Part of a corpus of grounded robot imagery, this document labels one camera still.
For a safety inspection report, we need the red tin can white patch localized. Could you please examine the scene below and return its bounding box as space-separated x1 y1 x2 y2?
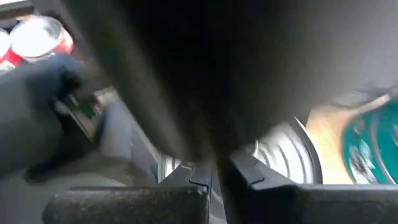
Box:
9 15 75 65

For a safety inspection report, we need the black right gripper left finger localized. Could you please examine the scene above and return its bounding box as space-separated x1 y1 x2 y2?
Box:
42 161 213 224

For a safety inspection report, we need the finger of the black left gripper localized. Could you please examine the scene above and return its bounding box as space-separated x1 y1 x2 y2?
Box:
98 101 157 185

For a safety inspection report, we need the green label tin can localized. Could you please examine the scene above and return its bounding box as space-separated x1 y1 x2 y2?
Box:
0 28 22 74

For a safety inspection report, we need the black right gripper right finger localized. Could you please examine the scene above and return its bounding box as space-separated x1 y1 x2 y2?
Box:
216 151 398 224

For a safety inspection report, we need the black table mat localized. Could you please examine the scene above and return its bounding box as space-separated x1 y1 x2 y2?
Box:
0 0 398 224

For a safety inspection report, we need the teal can white text label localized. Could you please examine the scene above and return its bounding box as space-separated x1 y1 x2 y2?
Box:
341 99 398 185

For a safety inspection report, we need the pale teal tin can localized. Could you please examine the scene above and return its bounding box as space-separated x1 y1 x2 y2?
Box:
157 117 323 187

